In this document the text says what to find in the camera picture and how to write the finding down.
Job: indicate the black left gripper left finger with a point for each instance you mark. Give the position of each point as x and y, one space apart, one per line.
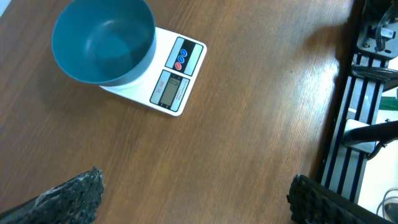
74 201

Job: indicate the white digital kitchen scale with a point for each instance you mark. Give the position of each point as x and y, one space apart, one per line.
169 79

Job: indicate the teal blue bowl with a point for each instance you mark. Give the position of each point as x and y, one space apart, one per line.
105 42

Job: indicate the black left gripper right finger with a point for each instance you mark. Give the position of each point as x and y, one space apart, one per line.
310 202

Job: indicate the aluminium frame rail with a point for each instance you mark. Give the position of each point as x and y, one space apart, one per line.
355 105

